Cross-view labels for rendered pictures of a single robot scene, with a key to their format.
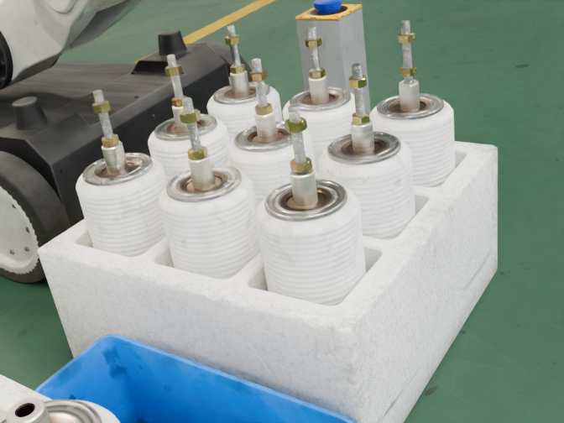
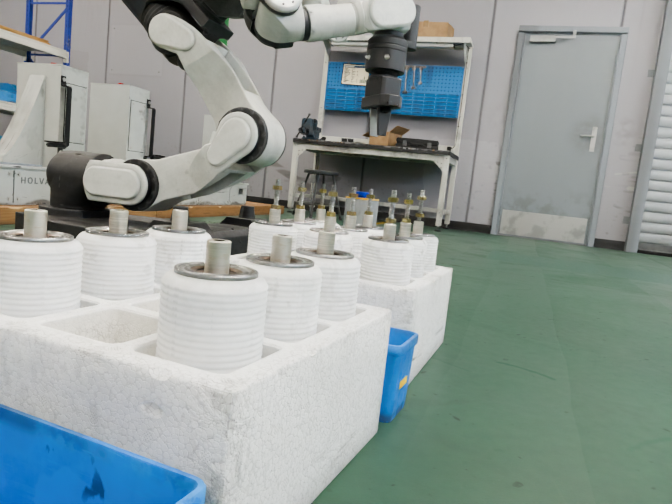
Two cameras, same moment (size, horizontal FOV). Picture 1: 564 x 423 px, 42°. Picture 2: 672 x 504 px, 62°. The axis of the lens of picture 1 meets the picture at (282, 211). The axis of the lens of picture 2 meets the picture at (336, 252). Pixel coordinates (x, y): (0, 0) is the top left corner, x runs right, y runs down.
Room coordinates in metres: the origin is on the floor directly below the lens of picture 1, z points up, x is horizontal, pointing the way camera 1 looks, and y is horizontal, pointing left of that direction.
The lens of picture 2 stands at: (-0.37, 0.35, 0.34)
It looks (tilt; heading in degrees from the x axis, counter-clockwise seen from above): 7 degrees down; 344
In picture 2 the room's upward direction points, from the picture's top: 6 degrees clockwise
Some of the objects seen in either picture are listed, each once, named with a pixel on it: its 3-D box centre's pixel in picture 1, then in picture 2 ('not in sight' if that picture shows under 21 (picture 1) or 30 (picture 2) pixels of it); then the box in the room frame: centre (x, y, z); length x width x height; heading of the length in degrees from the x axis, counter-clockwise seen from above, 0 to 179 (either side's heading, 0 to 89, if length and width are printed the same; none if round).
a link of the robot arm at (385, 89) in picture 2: not in sight; (382, 80); (0.85, -0.06, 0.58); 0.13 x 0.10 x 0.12; 9
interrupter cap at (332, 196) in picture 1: (305, 200); (388, 240); (0.59, -0.02, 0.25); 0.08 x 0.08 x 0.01
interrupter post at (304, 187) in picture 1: (304, 187); (389, 233); (0.59, -0.02, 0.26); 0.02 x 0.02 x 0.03
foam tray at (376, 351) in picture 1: (287, 260); (341, 304); (0.76, 0.00, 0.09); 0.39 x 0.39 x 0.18; 54
